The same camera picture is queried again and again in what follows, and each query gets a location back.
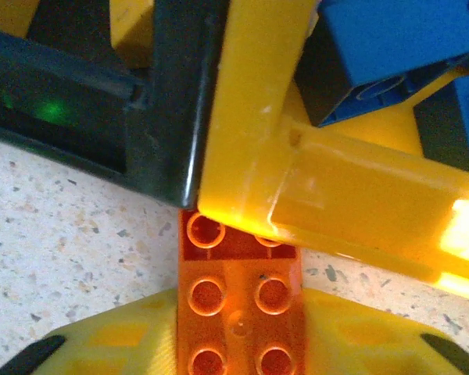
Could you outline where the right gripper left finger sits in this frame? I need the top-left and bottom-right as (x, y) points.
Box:
(0, 289), (180, 375)

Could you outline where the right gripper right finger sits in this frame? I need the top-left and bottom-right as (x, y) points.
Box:
(303, 288), (469, 375)

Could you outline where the long orange lego brick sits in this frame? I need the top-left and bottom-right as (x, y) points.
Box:
(177, 209), (306, 375)

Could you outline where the yellow lego brick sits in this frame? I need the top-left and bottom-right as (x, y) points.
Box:
(0, 0), (41, 38)
(108, 0), (156, 70)

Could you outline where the yellow plastic bin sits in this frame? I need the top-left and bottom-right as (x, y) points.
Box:
(197, 0), (469, 308)

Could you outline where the black plastic bin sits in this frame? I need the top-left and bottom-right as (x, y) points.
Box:
(0, 0), (230, 210)

